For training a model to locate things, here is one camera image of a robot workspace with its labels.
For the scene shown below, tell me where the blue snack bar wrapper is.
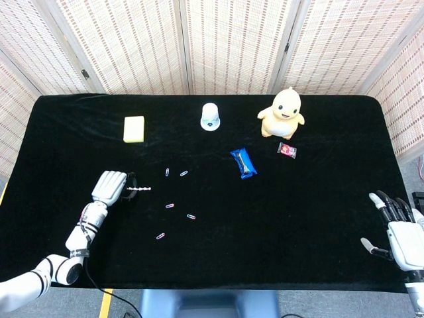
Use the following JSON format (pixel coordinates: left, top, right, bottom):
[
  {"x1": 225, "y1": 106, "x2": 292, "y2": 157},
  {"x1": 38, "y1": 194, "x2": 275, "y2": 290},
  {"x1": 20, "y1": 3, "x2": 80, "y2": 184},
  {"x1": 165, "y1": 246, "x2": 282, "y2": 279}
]
[{"x1": 229, "y1": 147, "x2": 258, "y2": 181}]

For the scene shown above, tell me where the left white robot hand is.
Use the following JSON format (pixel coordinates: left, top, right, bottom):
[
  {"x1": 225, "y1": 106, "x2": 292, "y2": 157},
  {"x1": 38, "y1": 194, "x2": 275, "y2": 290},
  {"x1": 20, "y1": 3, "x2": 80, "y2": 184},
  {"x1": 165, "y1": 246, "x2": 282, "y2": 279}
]
[{"x1": 90, "y1": 170, "x2": 138, "y2": 205}]

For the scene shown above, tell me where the white paper cup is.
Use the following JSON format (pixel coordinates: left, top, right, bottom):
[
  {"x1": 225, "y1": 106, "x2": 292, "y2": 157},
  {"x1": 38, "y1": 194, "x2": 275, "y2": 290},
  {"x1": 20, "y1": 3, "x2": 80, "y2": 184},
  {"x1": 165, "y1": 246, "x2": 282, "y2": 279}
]
[{"x1": 199, "y1": 102, "x2": 221, "y2": 133}]

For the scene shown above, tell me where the black cable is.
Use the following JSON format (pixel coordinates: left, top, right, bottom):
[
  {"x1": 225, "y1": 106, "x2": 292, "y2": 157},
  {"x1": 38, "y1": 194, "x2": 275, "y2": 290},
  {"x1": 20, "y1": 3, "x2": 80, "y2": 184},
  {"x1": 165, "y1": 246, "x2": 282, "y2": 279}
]
[{"x1": 83, "y1": 254, "x2": 144, "y2": 318}]

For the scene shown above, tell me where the woven folding screen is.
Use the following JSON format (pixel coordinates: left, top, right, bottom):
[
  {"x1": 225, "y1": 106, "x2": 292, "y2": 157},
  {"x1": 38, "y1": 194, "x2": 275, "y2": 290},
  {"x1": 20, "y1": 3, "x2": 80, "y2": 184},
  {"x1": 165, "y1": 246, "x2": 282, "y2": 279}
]
[{"x1": 0, "y1": 0, "x2": 424, "y2": 182}]

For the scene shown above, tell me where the small red candy packet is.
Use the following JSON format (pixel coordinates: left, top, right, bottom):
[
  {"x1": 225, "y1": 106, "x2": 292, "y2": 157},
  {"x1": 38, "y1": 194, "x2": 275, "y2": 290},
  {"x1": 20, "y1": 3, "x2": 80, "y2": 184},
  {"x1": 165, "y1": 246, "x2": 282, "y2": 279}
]
[{"x1": 276, "y1": 142, "x2": 298, "y2": 158}]

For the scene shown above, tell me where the yellow duck plush toy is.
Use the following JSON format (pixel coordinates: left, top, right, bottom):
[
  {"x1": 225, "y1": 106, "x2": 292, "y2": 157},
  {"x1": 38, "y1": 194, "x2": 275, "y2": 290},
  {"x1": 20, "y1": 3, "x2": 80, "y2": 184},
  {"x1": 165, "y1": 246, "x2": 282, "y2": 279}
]
[{"x1": 257, "y1": 86, "x2": 306, "y2": 140}]

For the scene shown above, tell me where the yellow floor tape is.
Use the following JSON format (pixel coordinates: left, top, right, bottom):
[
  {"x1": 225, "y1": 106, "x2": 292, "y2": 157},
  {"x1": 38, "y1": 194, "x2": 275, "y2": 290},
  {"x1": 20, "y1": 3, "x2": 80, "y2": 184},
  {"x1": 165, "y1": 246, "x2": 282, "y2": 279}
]
[{"x1": 99, "y1": 288, "x2": 114, "y2": 318}]

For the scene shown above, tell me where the yellow sponge block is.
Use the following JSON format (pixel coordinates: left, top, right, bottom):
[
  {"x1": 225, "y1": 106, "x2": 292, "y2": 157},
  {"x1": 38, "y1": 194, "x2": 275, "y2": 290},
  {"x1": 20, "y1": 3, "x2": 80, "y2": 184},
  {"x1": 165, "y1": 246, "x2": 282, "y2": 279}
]
[{"x1": 123, "y1": 115, "x2": 146, "y2": 144}]

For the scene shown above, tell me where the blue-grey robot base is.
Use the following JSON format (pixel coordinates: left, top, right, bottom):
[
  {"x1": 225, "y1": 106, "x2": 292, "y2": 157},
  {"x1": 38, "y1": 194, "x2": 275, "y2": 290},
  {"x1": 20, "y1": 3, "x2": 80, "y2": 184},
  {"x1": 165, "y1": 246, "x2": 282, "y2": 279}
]
[{"x1": 137, "y1": 289, "x2": 282, "y2": 318}]

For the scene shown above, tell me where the black velvet tablecloth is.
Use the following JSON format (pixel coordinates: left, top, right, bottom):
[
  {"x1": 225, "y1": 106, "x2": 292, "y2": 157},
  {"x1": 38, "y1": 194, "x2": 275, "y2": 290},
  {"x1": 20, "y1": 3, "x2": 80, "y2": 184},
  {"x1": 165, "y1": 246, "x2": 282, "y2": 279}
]
[{"x1": 0, "y1": 94, "x2": 410, "y2": 294}]

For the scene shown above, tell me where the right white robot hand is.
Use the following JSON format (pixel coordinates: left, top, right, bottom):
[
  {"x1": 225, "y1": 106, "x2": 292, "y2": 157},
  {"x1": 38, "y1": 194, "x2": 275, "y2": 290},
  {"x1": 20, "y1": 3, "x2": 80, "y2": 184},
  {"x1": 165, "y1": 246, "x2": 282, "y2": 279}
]
[{"x1": 360, "y1": 190, "x2": 424, "y2": 273}]

